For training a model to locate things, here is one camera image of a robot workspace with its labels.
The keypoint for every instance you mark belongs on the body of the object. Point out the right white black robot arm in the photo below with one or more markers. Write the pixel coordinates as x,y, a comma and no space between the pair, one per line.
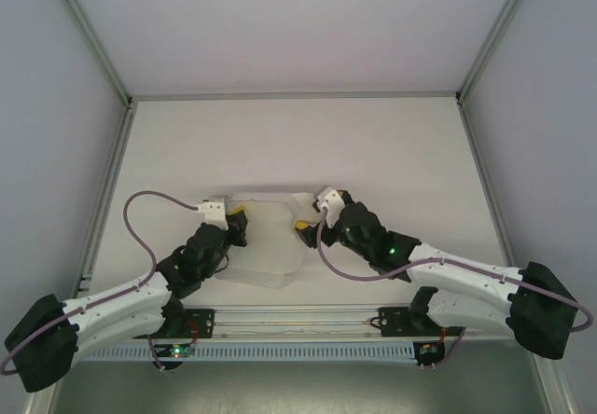
466,274

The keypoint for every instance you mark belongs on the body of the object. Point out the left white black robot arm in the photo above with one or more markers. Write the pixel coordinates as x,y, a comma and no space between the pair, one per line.
116,307

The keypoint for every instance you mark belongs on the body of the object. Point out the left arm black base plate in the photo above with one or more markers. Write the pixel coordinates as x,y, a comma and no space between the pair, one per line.
205,323

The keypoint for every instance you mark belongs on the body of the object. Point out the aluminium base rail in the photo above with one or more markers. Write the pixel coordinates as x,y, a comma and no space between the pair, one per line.
289,323

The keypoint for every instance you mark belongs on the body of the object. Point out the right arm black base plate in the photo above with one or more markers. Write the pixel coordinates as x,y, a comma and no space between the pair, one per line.
396,323

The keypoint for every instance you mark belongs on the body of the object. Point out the aluminium table edge rail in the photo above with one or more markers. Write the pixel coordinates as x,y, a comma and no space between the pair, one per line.
105,190
289,96
485,181

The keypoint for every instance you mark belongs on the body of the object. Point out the aluminium frame post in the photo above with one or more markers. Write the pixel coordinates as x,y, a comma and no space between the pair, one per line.
499,31
88,31

